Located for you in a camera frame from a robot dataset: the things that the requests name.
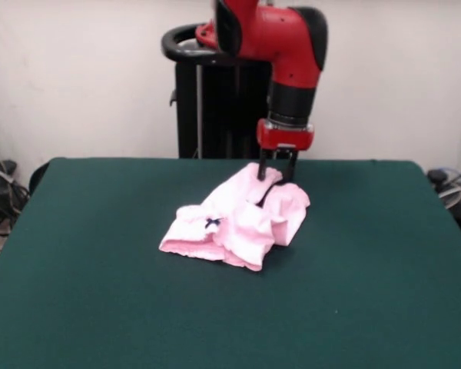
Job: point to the dark green table cloth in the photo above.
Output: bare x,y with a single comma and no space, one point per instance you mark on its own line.
100,288

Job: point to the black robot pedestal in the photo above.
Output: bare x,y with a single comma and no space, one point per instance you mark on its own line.
223,107

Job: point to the grey round stand base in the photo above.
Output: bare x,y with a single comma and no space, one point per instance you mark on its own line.
451,196

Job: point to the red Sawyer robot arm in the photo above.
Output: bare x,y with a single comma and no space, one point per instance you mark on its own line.
280,38

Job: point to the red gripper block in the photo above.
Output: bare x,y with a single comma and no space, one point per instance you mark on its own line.
286,138

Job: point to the pink baby pants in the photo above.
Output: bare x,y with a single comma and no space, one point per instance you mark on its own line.
238,223

